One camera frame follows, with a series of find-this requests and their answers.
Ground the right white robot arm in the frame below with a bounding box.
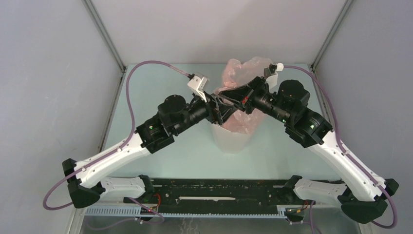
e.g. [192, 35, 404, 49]
[219, 77, 399, 224]

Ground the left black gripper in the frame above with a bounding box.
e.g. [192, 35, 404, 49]
[173, 89, 236, 136]

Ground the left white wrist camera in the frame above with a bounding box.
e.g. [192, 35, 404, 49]
[187, 74, 208, 103]

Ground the small circuit board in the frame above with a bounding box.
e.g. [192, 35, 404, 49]
[140, 207, 158, 215]

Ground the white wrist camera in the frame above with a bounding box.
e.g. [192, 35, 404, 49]
[187, 74, 208, 103]
[263, 63, 284, 91]

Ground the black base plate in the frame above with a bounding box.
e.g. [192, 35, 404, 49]
[136, 178, 311, 214]

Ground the white slotted cable duct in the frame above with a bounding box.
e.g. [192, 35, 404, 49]
[85, 206, 287, 218]

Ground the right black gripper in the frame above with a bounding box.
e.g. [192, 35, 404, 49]
[219, 77, 291, 125]

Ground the white trash bin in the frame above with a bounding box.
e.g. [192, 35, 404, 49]
[211, 124, 252, 154]

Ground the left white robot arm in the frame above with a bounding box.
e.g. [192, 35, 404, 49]
[62, 94, 237, 208]

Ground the pink plastic trash bag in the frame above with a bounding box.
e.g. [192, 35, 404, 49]
[214, 57, 272, 135]

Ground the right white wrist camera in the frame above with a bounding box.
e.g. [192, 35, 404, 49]
[263, 63, 284, 91]

